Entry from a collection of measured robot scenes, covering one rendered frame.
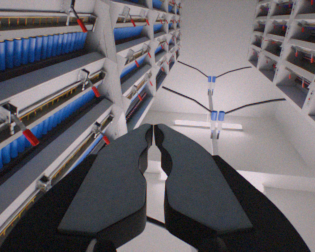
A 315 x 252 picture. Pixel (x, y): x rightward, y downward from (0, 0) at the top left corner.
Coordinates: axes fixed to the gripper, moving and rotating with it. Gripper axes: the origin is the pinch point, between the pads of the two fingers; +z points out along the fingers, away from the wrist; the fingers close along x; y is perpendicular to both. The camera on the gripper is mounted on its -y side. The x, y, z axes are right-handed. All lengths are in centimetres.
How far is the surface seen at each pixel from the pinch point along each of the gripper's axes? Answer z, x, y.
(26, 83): 27.3, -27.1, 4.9
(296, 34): 168, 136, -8
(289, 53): 168, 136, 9
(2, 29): 27.1, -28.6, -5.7
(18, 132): 21.8, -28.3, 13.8
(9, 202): 13.0, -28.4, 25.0
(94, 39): 62, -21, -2
